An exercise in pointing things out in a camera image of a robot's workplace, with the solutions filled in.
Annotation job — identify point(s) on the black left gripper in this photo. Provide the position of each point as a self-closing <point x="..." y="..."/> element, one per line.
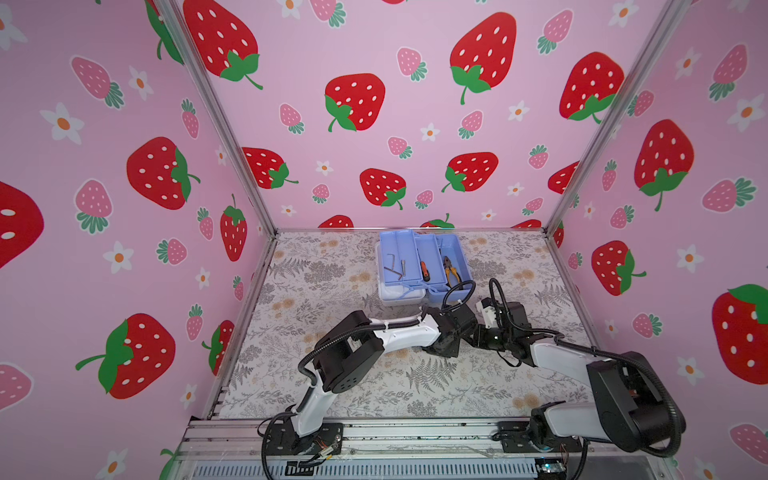
<point x="455" y="349"/>

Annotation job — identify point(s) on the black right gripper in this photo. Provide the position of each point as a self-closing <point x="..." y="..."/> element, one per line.
<point x="478" y="336"/>

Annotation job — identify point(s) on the orange screwdriver long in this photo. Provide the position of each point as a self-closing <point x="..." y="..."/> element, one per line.
<point x="424" y="271"/>

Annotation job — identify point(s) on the orange handled pliers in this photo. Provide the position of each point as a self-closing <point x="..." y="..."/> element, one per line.
<point x="452" y="275"/>

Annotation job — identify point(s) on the white lid blue tool box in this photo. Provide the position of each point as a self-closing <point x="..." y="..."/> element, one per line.
<point x="416" y="268"/>

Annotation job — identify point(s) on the steel hex key large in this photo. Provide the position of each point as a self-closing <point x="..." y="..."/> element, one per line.
<point x="392" y="275"/>

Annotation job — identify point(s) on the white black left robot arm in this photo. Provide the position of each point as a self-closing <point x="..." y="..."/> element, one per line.
<point x="344" y="356"/>

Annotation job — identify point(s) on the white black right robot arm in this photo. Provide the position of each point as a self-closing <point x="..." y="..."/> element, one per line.
<point x="630" y="407"/>

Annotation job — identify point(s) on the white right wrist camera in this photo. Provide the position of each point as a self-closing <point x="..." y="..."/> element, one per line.
<point x="487" y="312"/>

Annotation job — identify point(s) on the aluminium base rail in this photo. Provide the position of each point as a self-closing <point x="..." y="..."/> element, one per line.
<point x="390" y="448"/>

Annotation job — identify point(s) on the aluminium corner frame post right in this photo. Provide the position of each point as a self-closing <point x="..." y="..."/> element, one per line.
<point x="663" y="29"/>

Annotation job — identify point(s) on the aluminium corner frame post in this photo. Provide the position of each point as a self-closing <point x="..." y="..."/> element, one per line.
<point x="663" y="29"/>
<point x="181" y="37"/>

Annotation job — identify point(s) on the aluminium corner frame post left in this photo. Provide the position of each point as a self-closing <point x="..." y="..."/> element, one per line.
<point x="181" y="37"/>

